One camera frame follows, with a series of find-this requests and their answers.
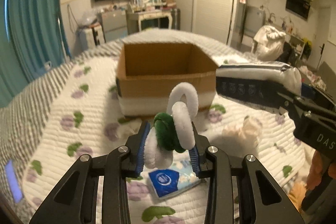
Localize white dressing table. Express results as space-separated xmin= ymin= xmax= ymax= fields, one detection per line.
xmin=126 ymin=7 xmax=173 ymax=35

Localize small blue tissue packet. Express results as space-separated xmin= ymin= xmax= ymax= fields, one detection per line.
xmin=148 ymin=160 xmax=201 ymax=198

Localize large tissue pack floral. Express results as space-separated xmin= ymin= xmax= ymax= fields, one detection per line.
xmin=216 ymin=61 xmax=302 ymax=96

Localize cream lace fabric bundle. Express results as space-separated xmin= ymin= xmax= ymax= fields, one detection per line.
xmin=222 ymin=115 xmax=263 ymax=150

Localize black range hood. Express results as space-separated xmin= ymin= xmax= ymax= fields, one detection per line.
xmin=285 ymin=0 xmax=311 ymax=20

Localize white suitcase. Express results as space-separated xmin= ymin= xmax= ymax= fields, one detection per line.
xmin=78 ymin=24 xmax=105 ymax=51

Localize small grey refrigerator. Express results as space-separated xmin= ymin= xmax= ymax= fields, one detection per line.
xmin=100 ymin=10 xmax=128 ymax=42

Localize open cardboard box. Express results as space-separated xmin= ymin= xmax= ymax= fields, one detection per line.
xmin=116 ymin=42 xmax=218 ymax=117

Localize operator hand orange glove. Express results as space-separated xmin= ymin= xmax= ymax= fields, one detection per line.
xmin=306 ymin=151 xmax=323 ymax=190

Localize white stuffed laundry bag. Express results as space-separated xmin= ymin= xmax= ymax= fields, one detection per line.
xmin=253 ymin=25 xmax=286 ymax=61

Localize teal window curtain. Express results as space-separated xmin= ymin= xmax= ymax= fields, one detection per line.
xmin=1 ymin=0 xmax=71 ymax=107

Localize green white plush toy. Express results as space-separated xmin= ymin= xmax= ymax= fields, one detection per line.
xmin=143 ymin=83 xmax=199 ymax=169

